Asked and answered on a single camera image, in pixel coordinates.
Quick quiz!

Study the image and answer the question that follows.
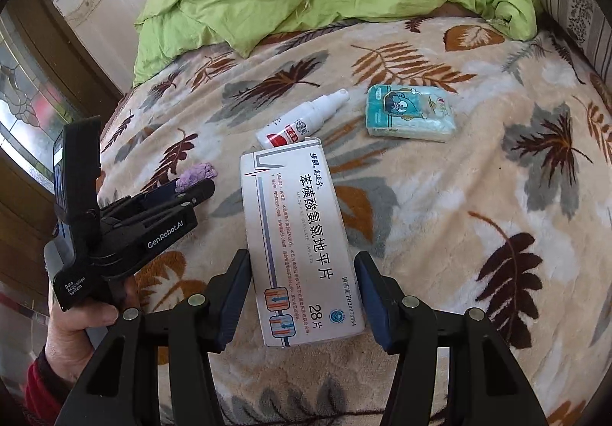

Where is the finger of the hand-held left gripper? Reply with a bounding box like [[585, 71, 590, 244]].
[[98, 184, 180, 219], [138, 180, 216, 221]]

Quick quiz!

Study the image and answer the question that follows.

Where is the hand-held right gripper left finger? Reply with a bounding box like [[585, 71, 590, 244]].
[[56, 248, 252, 426]]

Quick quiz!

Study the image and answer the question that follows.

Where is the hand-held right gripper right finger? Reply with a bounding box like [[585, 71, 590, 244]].
[[353, 251, 548, 426]]

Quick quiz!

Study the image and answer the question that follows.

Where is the purple paper ball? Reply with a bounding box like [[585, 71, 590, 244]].
[[174, 161, 219, 192]]

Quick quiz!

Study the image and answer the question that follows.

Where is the white medicine box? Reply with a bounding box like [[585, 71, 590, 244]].
[[239, 136, 365, 349]]

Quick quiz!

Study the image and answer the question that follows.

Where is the person's left forearm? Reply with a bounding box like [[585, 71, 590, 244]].
[[24, 347, 80, 426]]

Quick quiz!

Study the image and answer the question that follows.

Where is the person's left hand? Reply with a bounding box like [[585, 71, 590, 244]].
[[45, 275, 142, 388]]

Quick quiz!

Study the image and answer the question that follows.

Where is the wooden glass-panel door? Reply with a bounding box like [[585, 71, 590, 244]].
[[0, 0, 126, 307]]

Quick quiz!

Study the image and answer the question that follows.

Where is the leaf-printed beige blanket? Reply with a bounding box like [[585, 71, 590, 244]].
[[72, 17, 612, 426]]

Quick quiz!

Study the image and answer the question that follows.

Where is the white spray bottle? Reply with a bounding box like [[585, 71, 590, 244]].
[[255, 88, 350, 149]]

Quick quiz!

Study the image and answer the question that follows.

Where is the teal tissue pack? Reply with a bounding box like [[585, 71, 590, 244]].
[[366, 84, 454, 143]]

